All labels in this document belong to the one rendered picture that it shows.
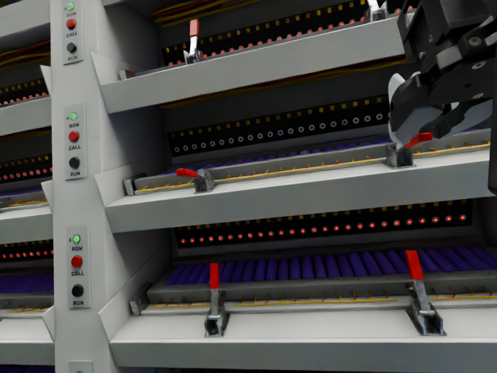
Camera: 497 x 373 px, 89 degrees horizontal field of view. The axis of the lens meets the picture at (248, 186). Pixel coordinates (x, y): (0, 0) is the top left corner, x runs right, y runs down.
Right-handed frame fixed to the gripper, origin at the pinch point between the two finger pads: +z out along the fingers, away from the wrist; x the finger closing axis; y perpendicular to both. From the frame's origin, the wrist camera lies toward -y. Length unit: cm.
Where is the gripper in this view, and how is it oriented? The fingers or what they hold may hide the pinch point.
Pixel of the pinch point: (420, 138)
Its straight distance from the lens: 32.5
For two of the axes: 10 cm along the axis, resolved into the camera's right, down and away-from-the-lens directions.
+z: 2.2, 2.4, 9.4
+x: -9.7, 1.2, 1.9
